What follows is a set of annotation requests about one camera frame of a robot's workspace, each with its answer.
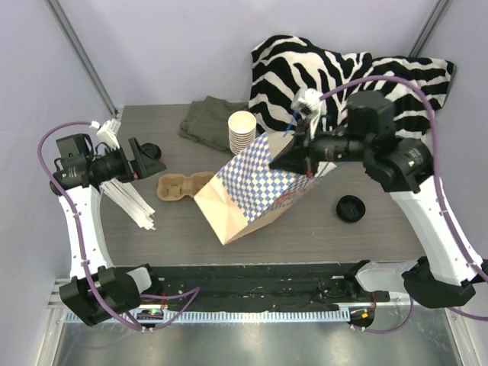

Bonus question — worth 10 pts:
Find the black plastic cup lid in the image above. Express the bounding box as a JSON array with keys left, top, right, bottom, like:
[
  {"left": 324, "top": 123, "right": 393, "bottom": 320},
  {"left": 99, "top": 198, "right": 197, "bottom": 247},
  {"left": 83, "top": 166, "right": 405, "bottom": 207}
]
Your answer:
[{"left": 141, "top": 143, "right": 162, "bottom": 161}]

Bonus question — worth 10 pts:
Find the single cardboard cup carrier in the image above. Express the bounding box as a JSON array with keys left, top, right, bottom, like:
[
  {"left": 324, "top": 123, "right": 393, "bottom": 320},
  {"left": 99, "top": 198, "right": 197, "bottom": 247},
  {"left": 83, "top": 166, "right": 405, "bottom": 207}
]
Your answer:
[{"left": 156, "top": 172, "right": 214, "bottom": 201}]

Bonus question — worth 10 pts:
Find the printed paper takeout bag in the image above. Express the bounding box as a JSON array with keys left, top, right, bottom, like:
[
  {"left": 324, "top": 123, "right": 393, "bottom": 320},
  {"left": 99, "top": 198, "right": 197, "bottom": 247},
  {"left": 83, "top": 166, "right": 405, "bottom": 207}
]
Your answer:
[{"left": 194, "top": 131, "right": 337, "bottom": 245}]

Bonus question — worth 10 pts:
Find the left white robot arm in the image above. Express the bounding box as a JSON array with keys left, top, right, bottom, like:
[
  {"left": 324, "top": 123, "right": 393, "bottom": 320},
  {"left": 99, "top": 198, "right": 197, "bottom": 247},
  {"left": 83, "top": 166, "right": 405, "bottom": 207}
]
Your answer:
[{"left": 48, "top": 133, "right": 166, "bottom": 326}]

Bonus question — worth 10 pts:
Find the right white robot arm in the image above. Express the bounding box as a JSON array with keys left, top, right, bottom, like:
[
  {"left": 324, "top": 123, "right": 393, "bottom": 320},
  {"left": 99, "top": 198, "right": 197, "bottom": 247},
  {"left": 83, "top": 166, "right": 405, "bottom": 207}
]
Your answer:
[{"left": 269, "top": 91, "right": 480, "bottom": 309}]

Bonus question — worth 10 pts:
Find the bundle of white straws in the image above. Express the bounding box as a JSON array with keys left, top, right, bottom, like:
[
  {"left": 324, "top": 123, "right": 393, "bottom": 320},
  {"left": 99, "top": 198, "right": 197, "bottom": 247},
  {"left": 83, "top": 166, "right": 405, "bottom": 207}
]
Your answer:
[{"left": 101, "top": 179, "right": 156, "bottom": 230}]

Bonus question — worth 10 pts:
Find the stack of paper cups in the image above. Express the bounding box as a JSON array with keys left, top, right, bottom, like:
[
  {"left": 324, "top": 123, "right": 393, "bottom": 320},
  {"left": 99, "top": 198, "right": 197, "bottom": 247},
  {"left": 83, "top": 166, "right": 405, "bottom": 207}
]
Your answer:
[{"left": 227, "top": 111, "right": 257, "bottom": 155}]

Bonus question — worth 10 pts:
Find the olive green folded cloth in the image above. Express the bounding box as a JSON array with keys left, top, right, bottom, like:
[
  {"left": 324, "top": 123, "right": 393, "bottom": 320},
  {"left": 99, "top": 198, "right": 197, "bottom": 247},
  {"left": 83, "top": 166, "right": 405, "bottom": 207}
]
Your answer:
[{"left": 178, "top": 96, "right": 249, "bottom": 152}]

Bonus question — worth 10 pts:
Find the zebra print cloth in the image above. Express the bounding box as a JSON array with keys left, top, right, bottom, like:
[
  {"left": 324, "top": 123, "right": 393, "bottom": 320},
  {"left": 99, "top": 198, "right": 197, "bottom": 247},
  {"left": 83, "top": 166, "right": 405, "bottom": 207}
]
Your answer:
[{"left": 249, "top": 35, "right": 456, "bottom": 138}]

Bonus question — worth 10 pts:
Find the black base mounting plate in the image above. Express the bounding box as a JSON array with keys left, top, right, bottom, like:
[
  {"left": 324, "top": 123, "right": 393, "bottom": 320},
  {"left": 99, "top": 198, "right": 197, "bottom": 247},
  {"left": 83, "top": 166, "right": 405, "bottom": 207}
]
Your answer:
[{"left": 152, "top": 263, "right": 390, "bottom": 313}]

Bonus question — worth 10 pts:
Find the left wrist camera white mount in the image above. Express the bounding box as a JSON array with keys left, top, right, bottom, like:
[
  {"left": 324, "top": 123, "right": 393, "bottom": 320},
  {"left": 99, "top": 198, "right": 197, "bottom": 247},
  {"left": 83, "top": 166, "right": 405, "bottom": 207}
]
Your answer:
[{"left": 90, "top": 119, "right": 121, "bottom": 149}]

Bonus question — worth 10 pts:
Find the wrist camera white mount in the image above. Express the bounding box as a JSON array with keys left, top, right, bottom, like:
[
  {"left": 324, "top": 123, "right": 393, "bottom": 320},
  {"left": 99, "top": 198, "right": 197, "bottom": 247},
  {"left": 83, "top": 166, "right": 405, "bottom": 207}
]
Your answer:
[
  {"left": 291, "top": 88, "right": 323, "bottom": 140},
  {"left": 90, "top": 119, "right": 121, "bottom": 149}
]

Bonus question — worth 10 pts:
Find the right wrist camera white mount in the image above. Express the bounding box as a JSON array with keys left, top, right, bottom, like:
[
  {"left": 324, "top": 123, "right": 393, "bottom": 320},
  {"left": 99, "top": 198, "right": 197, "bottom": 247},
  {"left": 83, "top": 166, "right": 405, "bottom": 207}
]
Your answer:
[{"left": 291, "top": 88, "right": 323, "bottom": 140}]

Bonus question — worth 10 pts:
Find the white slotted cable duct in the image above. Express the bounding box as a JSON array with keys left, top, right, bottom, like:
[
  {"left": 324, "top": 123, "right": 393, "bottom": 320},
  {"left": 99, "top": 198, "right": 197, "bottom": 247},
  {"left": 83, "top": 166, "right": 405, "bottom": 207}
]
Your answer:
[{"left": 64, "top": 307, "right": 352, "bottom": 325}]

